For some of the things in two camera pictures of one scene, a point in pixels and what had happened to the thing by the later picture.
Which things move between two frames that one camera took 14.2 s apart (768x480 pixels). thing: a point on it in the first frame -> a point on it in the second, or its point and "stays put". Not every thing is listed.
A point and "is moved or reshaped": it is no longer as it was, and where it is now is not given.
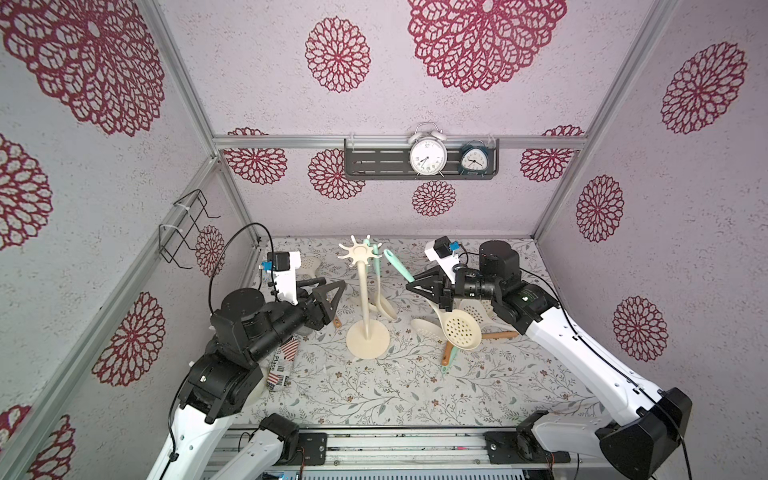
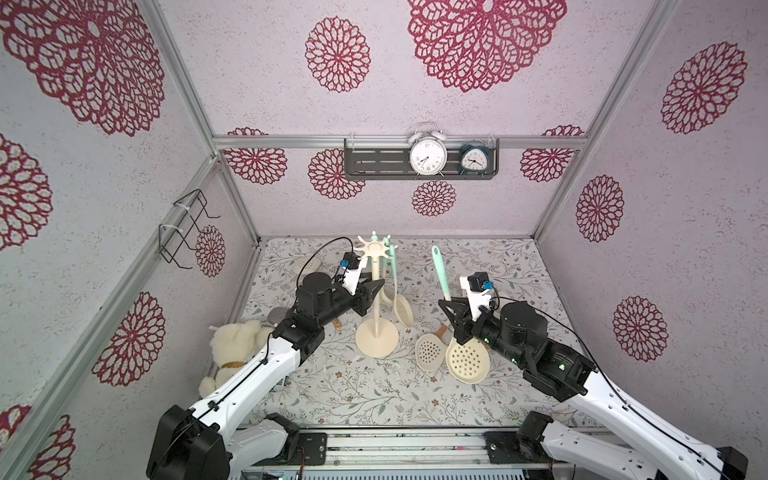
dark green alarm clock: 474,158 stays put
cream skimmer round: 460,328 is moved or reshaped
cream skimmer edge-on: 430,330 -> 430,351
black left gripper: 324,311 -> 362,296
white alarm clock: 429,152 stays put
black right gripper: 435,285 -> 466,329
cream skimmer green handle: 383,304 -> 401,305
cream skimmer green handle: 372,303 is moved or reshaped
